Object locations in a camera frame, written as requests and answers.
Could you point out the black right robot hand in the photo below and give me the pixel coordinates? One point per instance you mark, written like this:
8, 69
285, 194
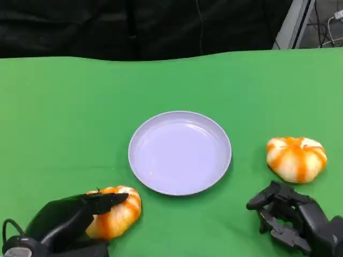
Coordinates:
311, 217

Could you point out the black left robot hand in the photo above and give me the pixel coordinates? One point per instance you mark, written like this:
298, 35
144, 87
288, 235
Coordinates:
64, 214

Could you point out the orange white toy bread roll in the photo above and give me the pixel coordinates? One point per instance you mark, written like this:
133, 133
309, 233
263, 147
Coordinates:
294, 160
123, 217

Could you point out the green table cloth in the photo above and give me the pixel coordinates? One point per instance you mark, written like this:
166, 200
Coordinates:
67, 120

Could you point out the lilac plate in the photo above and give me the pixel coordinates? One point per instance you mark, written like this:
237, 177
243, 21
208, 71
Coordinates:
179, 155

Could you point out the black backdrop curtain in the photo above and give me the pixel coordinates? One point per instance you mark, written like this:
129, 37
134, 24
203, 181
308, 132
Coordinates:
80, 26

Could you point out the white charger plug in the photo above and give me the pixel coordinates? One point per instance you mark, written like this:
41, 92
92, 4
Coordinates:
338, 14

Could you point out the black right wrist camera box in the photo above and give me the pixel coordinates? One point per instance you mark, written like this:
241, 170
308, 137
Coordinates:
338, 238

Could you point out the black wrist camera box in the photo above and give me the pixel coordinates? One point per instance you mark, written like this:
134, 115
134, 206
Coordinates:
88, 250
338, 238

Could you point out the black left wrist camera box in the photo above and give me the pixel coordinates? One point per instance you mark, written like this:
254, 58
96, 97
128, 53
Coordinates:
88, 250

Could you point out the grey metal frame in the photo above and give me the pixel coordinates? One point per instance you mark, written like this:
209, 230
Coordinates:
293, 24

